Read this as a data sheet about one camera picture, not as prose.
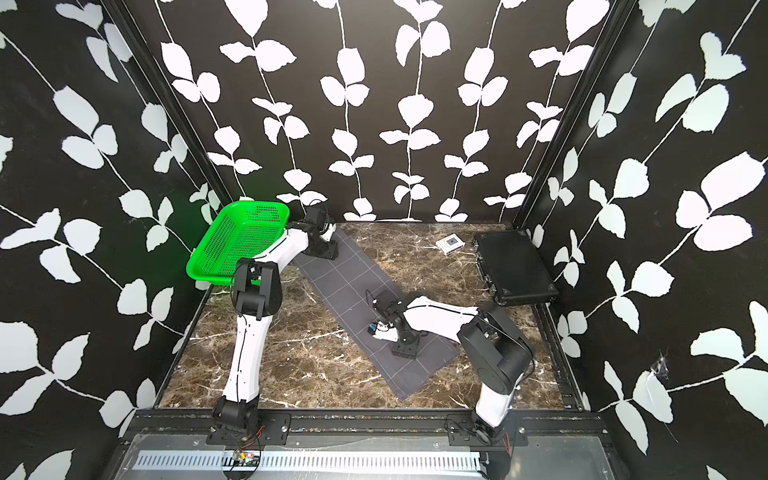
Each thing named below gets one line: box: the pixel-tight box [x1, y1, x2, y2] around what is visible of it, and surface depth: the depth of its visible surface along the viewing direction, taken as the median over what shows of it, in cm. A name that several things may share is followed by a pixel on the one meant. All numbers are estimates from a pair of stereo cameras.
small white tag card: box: [436, 233, 466, 255], surface depth 116 cm
